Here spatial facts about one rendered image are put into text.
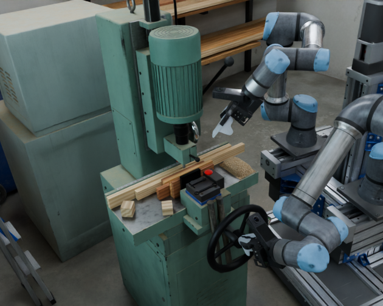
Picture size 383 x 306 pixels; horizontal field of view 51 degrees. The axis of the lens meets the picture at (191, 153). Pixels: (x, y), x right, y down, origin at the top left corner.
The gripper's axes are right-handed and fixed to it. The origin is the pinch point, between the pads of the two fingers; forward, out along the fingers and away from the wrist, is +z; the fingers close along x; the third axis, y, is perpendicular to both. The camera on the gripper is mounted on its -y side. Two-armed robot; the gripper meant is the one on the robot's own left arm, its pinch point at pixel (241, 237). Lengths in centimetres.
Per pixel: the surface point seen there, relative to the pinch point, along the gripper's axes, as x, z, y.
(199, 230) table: -7.2, 14.0, -4.7
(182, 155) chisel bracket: 1.9, 22.9, -30.9
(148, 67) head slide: -1, 18, -66
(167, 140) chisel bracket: 1.8, 30.8, -38.1
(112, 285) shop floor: -24, 119, 33
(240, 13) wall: 251, 256, -127
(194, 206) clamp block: -5.7, 13.8, -13.4
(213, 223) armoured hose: -2.1, 11.8, -5.0
